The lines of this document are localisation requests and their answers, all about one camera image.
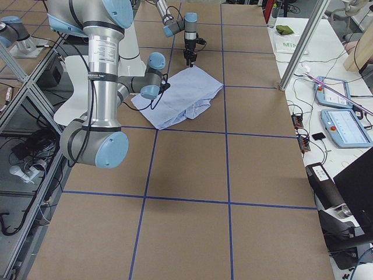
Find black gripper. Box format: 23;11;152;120
159;80;171;92
184;38;197;68

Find blue striped button shirt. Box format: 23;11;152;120
131;66;223;130

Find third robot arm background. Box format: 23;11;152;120
1;16;48;58

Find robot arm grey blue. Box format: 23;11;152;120
153;0;199;67
47;1;170;169

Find white moulded chair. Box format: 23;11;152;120
54;55;88;126

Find green cloth bag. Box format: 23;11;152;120
276;25;295;36

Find white paper green print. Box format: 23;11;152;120
272;31;301;54

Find orange black connector box upper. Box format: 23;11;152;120
291;114;304;128

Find orange black connector box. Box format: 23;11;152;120
297;134;311;154
291;114;304;128

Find upper teach pendant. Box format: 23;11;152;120
314;76;353;110

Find teach pendant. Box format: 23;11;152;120
314;76;353;110
320;108;372;148

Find orange black connector box lower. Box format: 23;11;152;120
297;134;311;154

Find small black pad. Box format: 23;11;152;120
312;132;326;141

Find white power strip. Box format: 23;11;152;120
9;164;46;184

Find lower teach pendant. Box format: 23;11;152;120
320;108;372;148

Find black cylindrical device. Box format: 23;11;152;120
305;163;352;218

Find black monitor corner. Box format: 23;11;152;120
333;149;372;232

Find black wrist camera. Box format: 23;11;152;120
196;38;207;46

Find aluminium frame rail structure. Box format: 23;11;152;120
1;36;87;279

